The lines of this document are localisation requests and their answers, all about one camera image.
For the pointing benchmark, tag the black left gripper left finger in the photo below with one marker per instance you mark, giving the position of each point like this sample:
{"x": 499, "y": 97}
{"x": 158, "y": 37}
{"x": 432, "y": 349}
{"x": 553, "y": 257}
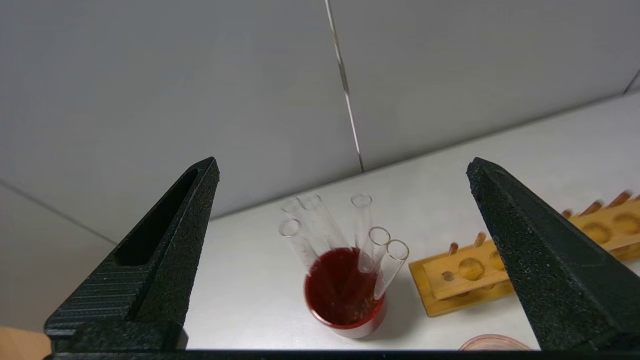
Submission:
{"x": 170, "y": 260}

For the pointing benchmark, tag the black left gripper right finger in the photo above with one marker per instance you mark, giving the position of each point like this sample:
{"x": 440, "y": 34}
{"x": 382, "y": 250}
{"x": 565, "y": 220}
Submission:
{"x": 550, "y": 270}

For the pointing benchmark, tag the yellow pigment glass test tube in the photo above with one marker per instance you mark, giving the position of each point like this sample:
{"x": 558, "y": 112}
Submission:
{"x": 392, "y": 267}

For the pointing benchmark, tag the red pigment glass test tube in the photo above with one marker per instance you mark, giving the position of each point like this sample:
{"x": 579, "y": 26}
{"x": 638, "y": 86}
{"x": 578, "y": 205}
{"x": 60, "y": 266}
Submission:
{"x": 372, "y": 252}

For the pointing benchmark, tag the wooden test tube rack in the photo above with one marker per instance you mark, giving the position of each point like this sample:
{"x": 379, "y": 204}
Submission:
{"x": 465, "y": 282}

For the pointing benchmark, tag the empty clear glass test tube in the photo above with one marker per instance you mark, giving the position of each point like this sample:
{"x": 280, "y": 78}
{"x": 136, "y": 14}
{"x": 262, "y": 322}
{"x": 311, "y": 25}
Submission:
{"x": 300, "y": 220}
{"x": 361, "y": 225}
{"x": 325, "y": 225}
{"x": 299, "y": 245}

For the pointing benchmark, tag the clear glass dish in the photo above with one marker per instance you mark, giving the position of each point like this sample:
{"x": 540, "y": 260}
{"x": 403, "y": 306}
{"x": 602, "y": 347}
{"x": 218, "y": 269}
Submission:
{"x": 492, "y": 344}

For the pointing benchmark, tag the dark red cup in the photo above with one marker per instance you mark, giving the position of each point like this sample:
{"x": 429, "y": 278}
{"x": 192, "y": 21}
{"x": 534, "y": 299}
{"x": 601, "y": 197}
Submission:
{"x": 345, "y": 300}

